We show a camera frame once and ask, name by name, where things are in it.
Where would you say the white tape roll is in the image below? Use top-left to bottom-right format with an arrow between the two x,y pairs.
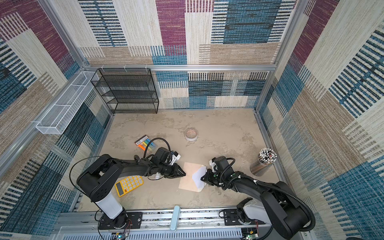
185,128 -> 199,142

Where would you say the pink envelope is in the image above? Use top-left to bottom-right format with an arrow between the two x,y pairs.
179,163 -> 204,193

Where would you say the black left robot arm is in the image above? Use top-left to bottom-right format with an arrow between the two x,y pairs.
69,138 -> 186,221

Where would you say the pencil holder with pencils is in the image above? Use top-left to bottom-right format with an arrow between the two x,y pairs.
250,148 -> 278,177

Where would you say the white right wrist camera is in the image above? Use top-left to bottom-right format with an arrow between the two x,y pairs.
209,160 -> 217,173

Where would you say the light blue handle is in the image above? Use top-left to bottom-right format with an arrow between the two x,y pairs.
170,206 -> 181,232

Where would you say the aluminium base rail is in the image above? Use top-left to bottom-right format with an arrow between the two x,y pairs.
59,206 -> 313,240

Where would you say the yellow calculator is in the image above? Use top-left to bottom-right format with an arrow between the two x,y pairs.
115,176 -> 144,197

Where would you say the colourful marker pack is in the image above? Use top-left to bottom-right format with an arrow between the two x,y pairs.
135,135 -> 156,152

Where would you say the white letter paper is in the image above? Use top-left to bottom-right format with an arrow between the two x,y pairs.
192,166 -> 207,192

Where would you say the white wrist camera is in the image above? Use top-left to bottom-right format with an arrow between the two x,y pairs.
170,151 -> 181,166
209,160 -> 217,173

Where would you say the white wire basket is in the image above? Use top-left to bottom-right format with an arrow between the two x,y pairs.
36,71 -> 95,135

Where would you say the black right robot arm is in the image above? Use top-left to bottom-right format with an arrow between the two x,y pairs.
201,156 -> 316,240

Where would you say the black mesh shelf rack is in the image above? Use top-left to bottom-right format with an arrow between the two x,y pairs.
91,68 -> 159,114

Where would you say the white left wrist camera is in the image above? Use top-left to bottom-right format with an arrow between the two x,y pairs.
170,151 -> 181,166

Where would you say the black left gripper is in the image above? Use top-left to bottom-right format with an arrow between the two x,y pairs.
158,163 -> 186,179

